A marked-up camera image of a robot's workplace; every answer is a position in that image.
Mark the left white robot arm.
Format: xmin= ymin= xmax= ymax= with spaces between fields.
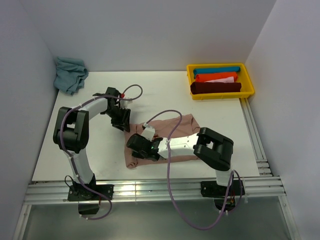
xmin=53 ymin=87 xmax=132 ymax=201

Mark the pink printed t-shirt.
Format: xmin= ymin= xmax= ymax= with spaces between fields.
xmin=124 ymin=114 xmax=200 ymax=169

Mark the rolled orange t-shirt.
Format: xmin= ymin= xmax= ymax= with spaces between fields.
xmin=195 ymin=71 xmax=238 ymax=83

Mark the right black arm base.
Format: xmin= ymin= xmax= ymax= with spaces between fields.
xmin=200 ymin=179 xmax=246 ymax=212

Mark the yellow plastic bin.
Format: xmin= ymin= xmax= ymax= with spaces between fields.
xmin=186 ymin=63 xmax=255 ymax=100

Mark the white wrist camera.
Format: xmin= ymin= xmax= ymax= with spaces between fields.
xmin=141 ymin=123 xmax=156 ymax=141
xmin=119 ymin=98 xmax=133 ymax=109

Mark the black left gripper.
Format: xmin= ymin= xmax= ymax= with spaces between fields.
xmin=104 ymin=106 xmax=131 ymax=132

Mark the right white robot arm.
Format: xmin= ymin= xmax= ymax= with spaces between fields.
xmin=126 ymin=126 xmax=234 ymax=195

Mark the rolled maroon t-shirt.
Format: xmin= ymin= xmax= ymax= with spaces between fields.
xmin=190 ymin=82 xmax=242 ymax=95

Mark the rolled blue t-shirt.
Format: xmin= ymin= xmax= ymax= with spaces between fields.
xmin=193 ymin=66 xmax=241 ymax=77

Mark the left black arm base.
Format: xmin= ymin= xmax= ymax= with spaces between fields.
xmin=67 ymin=183 xmax=114 ymax=216

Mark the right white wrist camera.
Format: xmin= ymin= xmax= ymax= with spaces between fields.
xmin=141 ymin=123 xmax=156 ymax=141

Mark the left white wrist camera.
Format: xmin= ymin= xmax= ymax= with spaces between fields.
xmin=119 ymin=98 xmax=133 ymax=109

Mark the crumpled teal t-shirt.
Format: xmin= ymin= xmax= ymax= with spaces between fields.
xmin=53 ymin=57 xmax=89 ymax=96

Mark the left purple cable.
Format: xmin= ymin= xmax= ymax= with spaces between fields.
xmin=59 ymin=84 xmax=144 ymax=221

